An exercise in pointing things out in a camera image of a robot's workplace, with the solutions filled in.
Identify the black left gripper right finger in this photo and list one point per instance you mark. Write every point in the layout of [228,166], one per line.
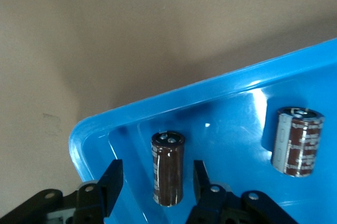
[205,197]

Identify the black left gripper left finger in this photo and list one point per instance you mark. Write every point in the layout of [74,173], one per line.
[110,187]

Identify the brown cylindrical capacitor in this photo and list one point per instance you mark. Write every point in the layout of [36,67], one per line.
[168,171]

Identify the small black terminal block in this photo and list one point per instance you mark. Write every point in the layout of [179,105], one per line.
[302,145]

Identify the blue plastic tray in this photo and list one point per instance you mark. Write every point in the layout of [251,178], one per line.
[231,129]

